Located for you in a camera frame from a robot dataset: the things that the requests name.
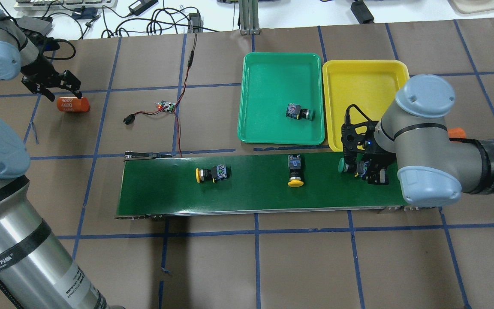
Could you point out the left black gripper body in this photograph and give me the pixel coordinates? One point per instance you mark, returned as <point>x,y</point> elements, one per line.
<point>37,70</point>

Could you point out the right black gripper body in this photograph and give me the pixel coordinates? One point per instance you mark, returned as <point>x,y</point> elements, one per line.
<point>374,164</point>

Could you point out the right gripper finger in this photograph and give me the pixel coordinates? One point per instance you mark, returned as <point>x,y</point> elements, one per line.
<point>350,165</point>
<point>377,175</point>

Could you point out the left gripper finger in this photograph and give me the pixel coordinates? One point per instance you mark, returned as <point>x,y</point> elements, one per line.
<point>76,91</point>
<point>48,94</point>

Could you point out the green push button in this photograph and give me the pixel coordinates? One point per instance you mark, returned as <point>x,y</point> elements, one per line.
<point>296,111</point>
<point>359,168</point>

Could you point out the orange cylinder with 4680 label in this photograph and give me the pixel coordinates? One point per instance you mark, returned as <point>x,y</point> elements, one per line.
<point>73,104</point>

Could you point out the yellow push button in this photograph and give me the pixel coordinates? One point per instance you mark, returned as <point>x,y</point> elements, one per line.
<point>214,174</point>
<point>295,171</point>

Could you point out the plain orange cylinder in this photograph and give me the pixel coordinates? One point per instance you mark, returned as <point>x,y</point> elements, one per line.
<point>456,133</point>

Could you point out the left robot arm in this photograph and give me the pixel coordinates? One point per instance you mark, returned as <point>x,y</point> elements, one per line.
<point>36,271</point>

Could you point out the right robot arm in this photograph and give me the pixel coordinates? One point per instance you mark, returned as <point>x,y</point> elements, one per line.
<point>434,169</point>

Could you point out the yellow plastic tray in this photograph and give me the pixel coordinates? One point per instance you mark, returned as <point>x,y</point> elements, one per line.
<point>371,84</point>

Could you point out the black barrel plug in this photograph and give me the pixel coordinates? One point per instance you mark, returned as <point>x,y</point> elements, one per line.
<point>129,119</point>

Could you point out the small green controller board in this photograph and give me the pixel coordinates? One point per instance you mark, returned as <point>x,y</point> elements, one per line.
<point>165,106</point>

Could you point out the black power adapter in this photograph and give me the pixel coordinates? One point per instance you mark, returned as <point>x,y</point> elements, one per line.
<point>137,7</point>

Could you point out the green plastic tray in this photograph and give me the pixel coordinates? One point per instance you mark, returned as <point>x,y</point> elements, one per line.
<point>271,81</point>

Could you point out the green conveyor belt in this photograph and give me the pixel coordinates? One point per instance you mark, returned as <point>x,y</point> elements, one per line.
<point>258,184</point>

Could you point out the aluminium frame post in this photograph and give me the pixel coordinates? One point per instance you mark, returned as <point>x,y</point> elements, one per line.
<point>249,17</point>

